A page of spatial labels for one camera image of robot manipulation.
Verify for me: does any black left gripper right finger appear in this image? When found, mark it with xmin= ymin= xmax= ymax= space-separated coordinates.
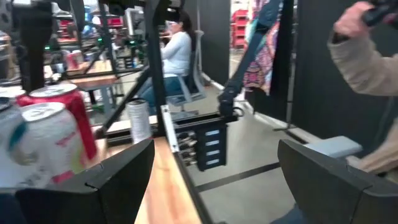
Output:
xmin=277 ymin=139 xmax=398 ymax=224

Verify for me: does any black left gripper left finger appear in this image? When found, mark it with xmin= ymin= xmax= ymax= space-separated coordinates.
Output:
xmin=0 ymin=138 xmax=155 ymax=224

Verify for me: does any white slim energy can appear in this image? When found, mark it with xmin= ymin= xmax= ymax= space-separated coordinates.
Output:
xmin=126 ymin=98 xmax=154 ymax=145

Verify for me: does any pink and white soda can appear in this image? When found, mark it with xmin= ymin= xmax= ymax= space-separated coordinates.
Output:
xmin=9 ymin=101 xmax=85 ymax=185

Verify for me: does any black box with blue labels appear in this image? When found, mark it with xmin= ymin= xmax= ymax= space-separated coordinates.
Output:
xmin=175 ymin=116 xmax=229 ymax=172

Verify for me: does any background wooden table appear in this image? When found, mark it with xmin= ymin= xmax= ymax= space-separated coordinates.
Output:
xmin=43 ymin=60 xmax=122 ymax=115

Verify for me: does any person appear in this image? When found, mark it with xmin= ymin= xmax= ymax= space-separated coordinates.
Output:
xmin=269 ymin=0 xmax=398 ymax=224
xmin=136 ymin=8 xmax=200 ymax=116

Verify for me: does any colourful patterned cloth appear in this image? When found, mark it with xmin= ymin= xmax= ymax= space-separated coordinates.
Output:
xmin=243 ymin=0 xmax=282 ymax=96

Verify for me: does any black handheld device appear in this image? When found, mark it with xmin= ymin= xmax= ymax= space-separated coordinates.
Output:
xmin=361 ymin=0 xmax=398 ymax=28

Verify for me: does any red storage rack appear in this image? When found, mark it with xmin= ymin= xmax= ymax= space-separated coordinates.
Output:
xmin=231 ymin=8 xmax=250 ymax=50

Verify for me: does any black metal table frame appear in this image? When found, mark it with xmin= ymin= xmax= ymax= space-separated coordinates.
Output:
xmin=93 ymin=123 xmax=218 ymax=224

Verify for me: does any silver mounting bracket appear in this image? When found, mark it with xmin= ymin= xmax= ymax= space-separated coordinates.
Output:
xmin=160 ymin=105 xmax=180 ymax=154

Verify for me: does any black overhead rig frame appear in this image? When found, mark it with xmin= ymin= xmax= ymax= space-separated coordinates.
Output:
xmin=62 ymin=0 xmax=172 ymax=141

